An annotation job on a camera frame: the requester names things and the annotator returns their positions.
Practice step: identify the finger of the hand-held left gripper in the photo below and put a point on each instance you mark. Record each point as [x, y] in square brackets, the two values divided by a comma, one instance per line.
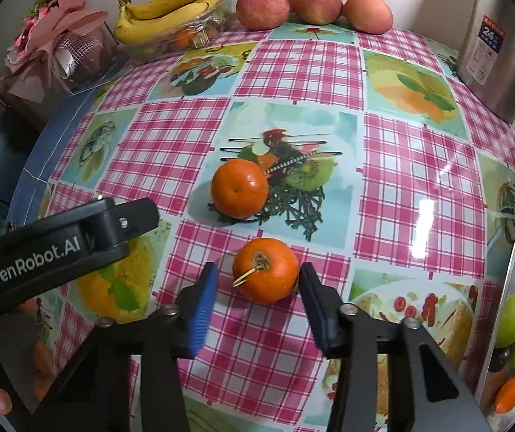
[138, 218]

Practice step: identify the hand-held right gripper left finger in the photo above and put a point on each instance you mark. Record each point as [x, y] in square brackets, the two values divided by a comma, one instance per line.
[203, 315]

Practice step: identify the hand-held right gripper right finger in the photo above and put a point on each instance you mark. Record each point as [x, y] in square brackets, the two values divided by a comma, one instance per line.
[320, 315]

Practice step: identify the orange tangerine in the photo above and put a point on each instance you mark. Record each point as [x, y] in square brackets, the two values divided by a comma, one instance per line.
[266, 274]
[509, 395]
[239, 189]

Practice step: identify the dark purple plum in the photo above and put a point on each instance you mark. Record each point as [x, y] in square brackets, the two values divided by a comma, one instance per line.
[499, 359]

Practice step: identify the elongated green jujube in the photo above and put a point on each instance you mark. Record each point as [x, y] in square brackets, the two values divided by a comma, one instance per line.
[513, 319]

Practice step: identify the pink plaid printed tablecloth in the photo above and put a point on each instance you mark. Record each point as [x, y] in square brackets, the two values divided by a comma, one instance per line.
[396, 166]

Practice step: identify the clear plastic container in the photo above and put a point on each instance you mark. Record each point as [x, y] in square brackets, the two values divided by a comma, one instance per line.
[194, 38]

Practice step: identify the pink flower bouquet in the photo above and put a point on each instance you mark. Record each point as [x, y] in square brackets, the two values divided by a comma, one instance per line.
[55, 40]

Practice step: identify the red apple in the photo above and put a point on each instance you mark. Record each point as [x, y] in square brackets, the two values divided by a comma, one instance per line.
[367, 13]
[262, 9]
[318, 2]

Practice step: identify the stainless steel thermos jug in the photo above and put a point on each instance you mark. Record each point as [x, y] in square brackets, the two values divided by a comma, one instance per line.
[500, 54]

